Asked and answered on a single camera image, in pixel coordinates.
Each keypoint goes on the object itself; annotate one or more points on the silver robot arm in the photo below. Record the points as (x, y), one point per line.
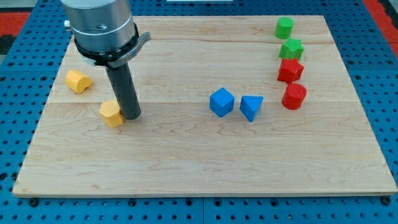
(104, 31)

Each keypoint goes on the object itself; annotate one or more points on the blue triangle block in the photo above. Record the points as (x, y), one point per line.
(250, 106)

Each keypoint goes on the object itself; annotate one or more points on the blue cube block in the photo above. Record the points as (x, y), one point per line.
(222, 102)

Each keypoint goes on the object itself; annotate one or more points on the wooden board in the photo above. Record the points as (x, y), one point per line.
(179, 147)

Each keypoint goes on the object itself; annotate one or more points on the dark grey pointer rod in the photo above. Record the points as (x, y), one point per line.
(123, 86)

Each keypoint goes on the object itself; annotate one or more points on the yellow hexagon block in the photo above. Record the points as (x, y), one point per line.
(111, 114)

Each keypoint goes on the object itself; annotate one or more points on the red cylinder block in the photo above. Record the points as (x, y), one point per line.
(294, 96)

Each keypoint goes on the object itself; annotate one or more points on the red star block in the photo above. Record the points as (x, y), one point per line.
(290, 70)

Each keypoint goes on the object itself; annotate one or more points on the green star block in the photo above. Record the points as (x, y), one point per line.
(291, 48)

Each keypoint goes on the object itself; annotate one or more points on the green cylinder block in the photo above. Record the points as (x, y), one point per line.
(284, 27)

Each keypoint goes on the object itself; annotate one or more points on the yellow heart block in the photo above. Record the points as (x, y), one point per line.
(77, 81)

